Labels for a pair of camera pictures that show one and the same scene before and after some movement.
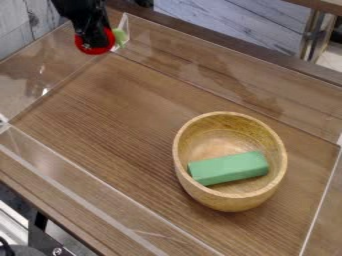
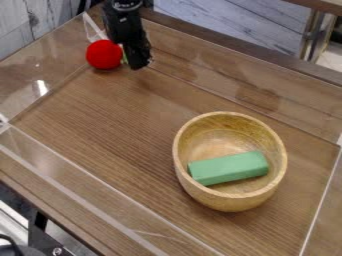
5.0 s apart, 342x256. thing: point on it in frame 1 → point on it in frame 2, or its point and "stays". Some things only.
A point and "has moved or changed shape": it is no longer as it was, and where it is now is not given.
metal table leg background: [318, 31] stays
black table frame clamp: [39, 239] stays
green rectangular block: [229, 168] stays
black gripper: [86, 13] → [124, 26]
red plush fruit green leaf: [116, 37] has moved or changed shape
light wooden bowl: [229, 158] stays
